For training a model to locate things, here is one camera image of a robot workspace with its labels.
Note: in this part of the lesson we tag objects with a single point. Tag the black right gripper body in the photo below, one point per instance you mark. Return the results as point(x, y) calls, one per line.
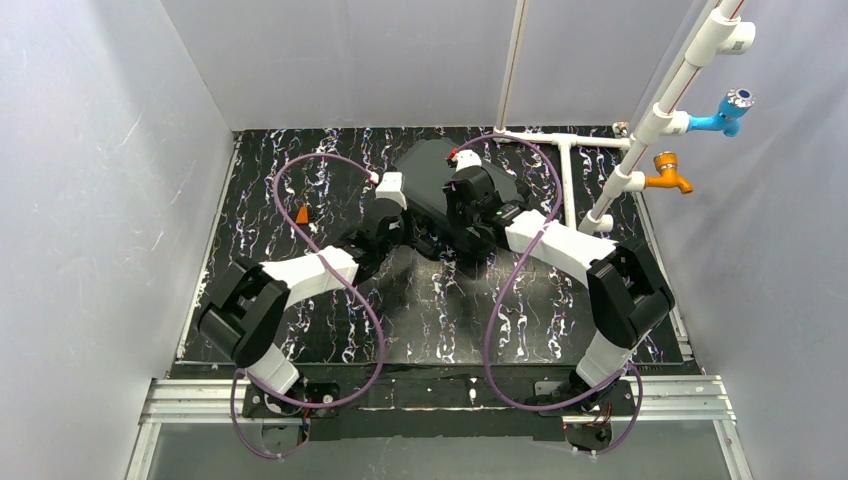
point(457, 234)

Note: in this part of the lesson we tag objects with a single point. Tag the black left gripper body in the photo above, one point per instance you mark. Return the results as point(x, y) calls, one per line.
point(411, 234)

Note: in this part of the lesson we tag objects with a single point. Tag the black poker set case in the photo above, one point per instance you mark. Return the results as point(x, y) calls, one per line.
point(425, 171)

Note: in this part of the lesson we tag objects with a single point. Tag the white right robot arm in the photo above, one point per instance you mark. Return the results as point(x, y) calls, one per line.
point(629, 295)

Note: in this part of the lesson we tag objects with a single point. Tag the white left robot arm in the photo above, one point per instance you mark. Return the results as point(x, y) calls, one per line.
point(241, 314)

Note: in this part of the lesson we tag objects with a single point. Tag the orange pipe valve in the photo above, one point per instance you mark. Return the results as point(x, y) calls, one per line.
point(666, 165)

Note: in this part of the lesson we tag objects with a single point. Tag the blue pipe valve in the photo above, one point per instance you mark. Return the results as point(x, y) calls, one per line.
point(734, 105)

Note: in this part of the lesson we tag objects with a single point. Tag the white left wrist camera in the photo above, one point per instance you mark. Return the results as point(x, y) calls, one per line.
point(389, 186)

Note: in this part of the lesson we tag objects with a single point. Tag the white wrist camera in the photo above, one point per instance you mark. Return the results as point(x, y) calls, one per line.
point(463, 159)
point(389, 186)

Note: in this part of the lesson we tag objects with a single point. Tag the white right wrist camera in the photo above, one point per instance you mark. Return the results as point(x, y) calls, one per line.
point(463, 159)

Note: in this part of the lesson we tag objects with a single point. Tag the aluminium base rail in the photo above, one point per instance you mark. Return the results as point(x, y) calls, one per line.
point(433, 425)

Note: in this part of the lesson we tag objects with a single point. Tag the white pvc pipe frame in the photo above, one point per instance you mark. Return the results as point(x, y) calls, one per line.
point(717, 30)

